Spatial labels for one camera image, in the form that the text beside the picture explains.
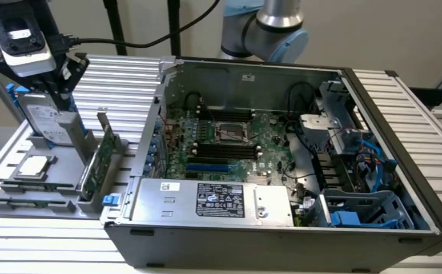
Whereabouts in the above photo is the blue expansion slot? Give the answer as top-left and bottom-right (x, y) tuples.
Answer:
(186, 163), (233, 174)

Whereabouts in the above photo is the black stand post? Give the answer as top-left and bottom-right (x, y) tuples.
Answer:
(169, 0), (183, 57)
(104, 0), (128, 57)

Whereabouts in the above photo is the silver power supply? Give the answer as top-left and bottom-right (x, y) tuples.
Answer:
(128, 178), (297, 228)

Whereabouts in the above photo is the silver CPU chip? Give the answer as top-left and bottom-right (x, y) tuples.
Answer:
(12, 155), (59, 181)

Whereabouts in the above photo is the CPU socket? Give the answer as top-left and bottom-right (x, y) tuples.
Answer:
(213, 120), (253, 145)

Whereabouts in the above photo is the grey fan shroud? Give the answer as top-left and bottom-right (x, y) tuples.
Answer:
(298, 113), (331, 135)

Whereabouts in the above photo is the black looped wire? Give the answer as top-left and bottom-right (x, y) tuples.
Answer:
(287, 82), (318, 115)
(185, 91), (201, 115)

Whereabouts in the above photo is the blue grey disk bay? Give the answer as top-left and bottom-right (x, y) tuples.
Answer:
(317, 187), (417, 229)

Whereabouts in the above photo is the black long expansion slot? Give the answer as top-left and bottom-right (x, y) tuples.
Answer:
(187, 156), (230, 164)

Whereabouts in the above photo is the black camera cable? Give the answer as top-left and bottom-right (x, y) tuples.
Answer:
(51, 0), (222, 55)

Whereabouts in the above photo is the blue data wire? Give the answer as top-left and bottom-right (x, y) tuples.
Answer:
(357, 136), (400, 202)

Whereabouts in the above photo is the white grey wrist camera box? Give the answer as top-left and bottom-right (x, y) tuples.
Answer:
(0, 10), (55, 78)

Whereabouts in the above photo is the green motherboard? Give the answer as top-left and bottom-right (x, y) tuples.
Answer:
(159, 110), (315, 188)

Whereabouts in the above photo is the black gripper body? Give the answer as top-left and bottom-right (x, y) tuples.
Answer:
(0, 53), (91, 95)

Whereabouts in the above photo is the grey metal drive cage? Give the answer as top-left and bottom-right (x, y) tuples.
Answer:
(317, 80), (370, 155)

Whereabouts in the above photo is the silver chipset heatsink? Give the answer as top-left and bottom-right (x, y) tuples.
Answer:
(246, 174), (279, 186)

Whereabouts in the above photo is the green graphics card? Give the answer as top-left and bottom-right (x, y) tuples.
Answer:
(79, 107), (123, 201)

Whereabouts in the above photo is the black short expansion slot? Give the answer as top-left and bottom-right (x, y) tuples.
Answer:
(186, 172), (223, 180)

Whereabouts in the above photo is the black open PC case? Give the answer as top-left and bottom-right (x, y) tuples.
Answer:
(99, 55), (442, 269)

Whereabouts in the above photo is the silver hard disk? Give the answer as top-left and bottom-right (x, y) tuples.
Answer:
(16, 92), (79, 148)

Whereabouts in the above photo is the blue case latch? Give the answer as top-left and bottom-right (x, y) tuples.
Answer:
(100, 193), (122, 207)

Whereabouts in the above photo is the grey parts rack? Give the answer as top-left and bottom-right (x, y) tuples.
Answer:
(0, 111), (140, 220)

